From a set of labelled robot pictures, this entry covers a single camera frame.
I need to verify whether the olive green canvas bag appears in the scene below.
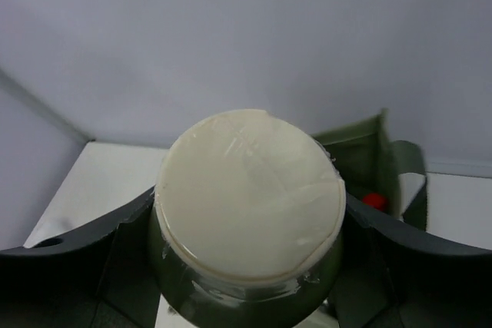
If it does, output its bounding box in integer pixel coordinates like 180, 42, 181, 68
313, 108, 428, 231

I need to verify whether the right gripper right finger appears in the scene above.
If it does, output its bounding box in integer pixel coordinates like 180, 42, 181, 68
331, 196, 491, 327

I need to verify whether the pale green cylindrical bottle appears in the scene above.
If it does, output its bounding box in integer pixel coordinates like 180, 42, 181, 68
147, 109, 346, 327

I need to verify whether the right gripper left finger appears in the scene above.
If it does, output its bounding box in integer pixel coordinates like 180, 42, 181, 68
1, 190, 161, 327

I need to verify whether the green Fairy dish soap bottle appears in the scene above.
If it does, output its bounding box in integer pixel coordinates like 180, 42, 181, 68
361, 193, 388, 212

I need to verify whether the left aluminium frame post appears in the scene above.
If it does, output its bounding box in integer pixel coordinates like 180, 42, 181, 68
1, 70, 95, 144

